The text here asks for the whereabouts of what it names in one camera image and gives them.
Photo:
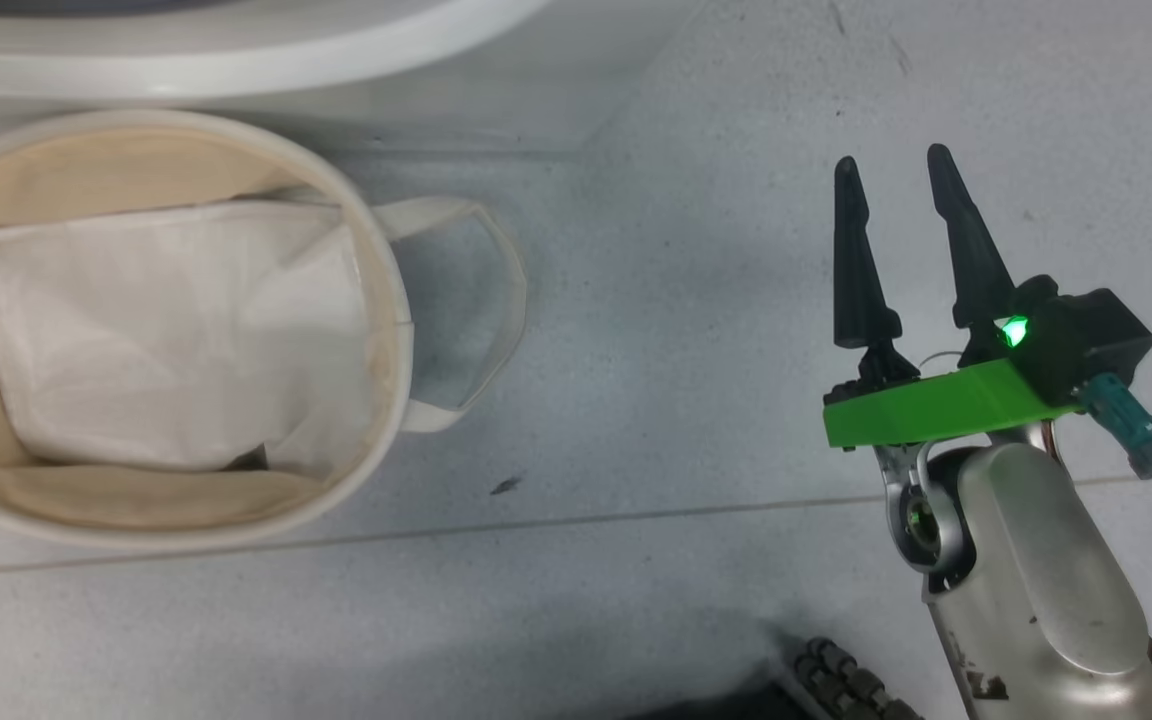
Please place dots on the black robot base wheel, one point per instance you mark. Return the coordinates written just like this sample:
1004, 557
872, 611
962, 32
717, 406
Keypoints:
856, 685

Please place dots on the cream canvas laundry basket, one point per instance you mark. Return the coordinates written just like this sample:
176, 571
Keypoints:
391, 400

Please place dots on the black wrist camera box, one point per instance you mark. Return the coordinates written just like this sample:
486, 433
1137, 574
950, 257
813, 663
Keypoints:
1086, 335

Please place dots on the white folded cloth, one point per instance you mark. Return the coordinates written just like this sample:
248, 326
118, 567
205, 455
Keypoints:
166, 330

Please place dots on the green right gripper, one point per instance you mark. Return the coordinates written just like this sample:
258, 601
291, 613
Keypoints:
936, 405

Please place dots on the white front-load washing machine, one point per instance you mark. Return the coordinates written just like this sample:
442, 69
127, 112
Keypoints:
236, 45

